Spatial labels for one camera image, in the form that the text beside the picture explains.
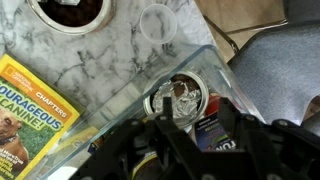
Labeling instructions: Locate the small clear plastic cup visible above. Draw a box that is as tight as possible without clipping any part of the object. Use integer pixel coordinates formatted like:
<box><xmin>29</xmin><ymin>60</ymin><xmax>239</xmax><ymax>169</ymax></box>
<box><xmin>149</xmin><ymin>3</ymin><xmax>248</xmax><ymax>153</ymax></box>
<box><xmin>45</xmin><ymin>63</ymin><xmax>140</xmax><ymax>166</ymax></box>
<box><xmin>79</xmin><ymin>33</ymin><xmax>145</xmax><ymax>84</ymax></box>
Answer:
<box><xmin>139</xmin><ymin>3</ymin><xmax>178</xmax><ymax>45</ymax></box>

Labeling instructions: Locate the gray upholstered office chair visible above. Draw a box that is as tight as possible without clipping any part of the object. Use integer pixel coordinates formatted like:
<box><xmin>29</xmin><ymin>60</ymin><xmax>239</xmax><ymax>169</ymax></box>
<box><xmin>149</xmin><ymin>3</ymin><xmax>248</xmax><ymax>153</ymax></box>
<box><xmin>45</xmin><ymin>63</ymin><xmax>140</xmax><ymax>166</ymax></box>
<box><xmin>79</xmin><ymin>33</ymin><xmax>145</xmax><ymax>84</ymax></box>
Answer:
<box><xmin>283</xmin><ymin>0</ymin><xmax>320</xmax><ymax>24</ymax></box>
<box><xmin>228</xmin><ymin>19</ymin><xmax>320</xmax><ymax>138</ymax></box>

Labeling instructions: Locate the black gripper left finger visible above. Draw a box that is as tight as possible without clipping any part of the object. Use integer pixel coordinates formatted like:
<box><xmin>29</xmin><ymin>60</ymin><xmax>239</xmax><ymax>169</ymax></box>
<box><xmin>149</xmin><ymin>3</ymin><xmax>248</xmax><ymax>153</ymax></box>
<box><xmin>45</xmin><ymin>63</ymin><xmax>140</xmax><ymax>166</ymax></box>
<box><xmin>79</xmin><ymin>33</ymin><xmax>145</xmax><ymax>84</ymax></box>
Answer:
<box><xmin>69</xmin><ymin>96</ymin><xmax>201</xmax><ymax>180</ymax></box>

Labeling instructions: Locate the dark blue red package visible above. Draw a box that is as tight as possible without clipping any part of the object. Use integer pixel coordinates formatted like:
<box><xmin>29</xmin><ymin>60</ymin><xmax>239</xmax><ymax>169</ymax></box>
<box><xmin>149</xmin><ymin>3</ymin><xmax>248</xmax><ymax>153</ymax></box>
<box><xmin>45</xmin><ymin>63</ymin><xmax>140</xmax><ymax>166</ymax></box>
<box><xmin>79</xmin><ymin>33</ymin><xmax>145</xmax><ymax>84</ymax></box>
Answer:
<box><xmin>194</xmin><ymin>93</ymin><xmax>238</xmax><ymax>153</ymax></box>

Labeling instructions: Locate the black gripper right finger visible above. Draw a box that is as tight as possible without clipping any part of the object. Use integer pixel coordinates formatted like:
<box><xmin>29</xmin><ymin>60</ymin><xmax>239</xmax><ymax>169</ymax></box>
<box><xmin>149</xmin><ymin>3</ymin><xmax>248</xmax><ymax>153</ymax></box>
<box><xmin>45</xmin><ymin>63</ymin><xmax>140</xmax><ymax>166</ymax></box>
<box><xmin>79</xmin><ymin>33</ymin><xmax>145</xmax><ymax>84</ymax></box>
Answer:
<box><xmin>217</xmin><ymin>97</ymin><xmax>320</xmax><ymax>180</ymax></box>

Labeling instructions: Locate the yellow dog picture book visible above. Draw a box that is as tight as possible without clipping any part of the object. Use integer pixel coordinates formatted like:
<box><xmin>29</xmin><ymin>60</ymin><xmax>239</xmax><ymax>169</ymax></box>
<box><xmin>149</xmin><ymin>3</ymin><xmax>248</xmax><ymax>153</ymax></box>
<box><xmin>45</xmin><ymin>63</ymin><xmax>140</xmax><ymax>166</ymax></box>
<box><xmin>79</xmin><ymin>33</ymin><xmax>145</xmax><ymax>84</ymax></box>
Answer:
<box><xmin>0</xmin><ymin>53</ymin><xmax>81</xmax><ymax>180</ymax></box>

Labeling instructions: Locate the cup of dark coffee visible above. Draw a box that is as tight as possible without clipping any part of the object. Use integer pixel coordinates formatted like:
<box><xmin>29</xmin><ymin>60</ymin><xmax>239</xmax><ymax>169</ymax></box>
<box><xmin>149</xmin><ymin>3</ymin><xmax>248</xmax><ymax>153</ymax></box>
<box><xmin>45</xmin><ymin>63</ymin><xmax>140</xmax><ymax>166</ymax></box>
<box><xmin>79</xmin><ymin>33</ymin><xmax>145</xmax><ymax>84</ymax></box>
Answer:
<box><xmin>26</xmin><ymin>0</ymin><xmax>118</xmax><ymax>36</ymax></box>

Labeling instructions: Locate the green can with foil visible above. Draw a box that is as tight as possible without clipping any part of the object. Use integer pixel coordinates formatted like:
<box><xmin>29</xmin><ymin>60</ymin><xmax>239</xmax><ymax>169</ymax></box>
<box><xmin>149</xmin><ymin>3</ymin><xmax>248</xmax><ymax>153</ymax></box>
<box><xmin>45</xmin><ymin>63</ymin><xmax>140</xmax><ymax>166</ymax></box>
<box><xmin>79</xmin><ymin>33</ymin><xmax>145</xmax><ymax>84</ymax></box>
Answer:
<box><xmin>142</xmin><ymin>69</ymin><xmax>210</xmax><ymax>129</ymax></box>

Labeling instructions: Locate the clear plastic storage container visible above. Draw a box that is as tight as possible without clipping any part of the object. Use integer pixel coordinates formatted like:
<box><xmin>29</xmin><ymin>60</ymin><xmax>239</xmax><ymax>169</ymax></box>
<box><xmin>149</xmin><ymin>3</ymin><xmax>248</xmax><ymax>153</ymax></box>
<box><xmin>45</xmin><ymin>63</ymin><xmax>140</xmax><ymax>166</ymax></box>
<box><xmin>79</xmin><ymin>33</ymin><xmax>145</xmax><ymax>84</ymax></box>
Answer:
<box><xmin>24</xmin><ymin>44</ymin><xmax>266</xmax><ymax>180</ymax></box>

